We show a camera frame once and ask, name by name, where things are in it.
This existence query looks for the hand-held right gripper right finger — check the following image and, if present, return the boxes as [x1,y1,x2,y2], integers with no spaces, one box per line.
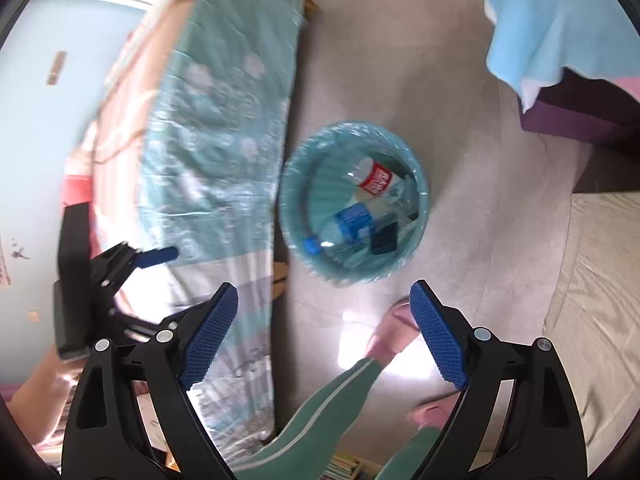
[409,280,588,480]

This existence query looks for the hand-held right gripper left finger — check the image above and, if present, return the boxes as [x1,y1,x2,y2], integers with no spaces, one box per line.
[60,282,240,480]

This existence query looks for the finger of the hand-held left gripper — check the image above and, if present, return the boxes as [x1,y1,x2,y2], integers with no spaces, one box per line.
[91,241,180,295]
[106,307,173,344]

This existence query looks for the dark blue box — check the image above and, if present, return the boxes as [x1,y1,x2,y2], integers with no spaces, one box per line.
[370,222,398,255]

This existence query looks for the blue label clear plastic bottle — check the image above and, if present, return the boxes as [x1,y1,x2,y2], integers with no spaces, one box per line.
[302,202,401,256]

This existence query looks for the small clear plastic bottle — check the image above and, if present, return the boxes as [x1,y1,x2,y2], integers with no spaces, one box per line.
[387,175,420,223]

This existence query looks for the teal trash bin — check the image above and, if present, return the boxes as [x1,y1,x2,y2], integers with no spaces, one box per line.
[277,121,431,288]

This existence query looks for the person's left forearm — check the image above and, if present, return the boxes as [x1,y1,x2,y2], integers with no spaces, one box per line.
[7,345,88,453]

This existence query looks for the pink slipper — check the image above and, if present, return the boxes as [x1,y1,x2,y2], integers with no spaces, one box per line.
[366,297,423,367]
[407,402,453,428]

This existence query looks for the red pink cloth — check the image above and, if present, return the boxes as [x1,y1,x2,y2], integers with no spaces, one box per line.
[62,175,93,206]

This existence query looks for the person's right leg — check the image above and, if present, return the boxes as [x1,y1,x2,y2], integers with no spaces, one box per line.
[380,424,451,480]

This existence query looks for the person's leg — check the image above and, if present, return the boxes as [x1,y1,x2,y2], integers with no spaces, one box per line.
[380,424,451,480]
[234,355,387,480]

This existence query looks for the person's left leg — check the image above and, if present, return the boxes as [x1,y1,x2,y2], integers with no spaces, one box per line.
[234,355,387,480]

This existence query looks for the peach bed cover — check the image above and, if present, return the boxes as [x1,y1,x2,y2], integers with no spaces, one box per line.
[75,0,211,311]

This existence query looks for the teal patterned bed sheet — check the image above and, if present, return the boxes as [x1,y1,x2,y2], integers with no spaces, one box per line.
[97,0,318,453]

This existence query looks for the colourful books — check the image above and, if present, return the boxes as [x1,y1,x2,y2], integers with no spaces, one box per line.
[317,450,373,480]

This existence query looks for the red label plastic bottle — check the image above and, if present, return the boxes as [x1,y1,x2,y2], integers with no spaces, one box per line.
[346,156,405,198]

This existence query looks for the brown tape strip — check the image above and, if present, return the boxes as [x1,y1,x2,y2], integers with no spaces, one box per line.
[46,51,69,86]

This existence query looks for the dark purple cabinet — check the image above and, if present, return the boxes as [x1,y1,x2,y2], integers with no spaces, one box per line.
[520,67,640,146]

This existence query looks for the light blue towel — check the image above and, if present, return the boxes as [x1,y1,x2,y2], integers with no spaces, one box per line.
[482,0,640,113]

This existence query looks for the wooden bed frame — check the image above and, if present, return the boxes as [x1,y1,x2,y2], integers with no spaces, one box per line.
[272,0,321,303]

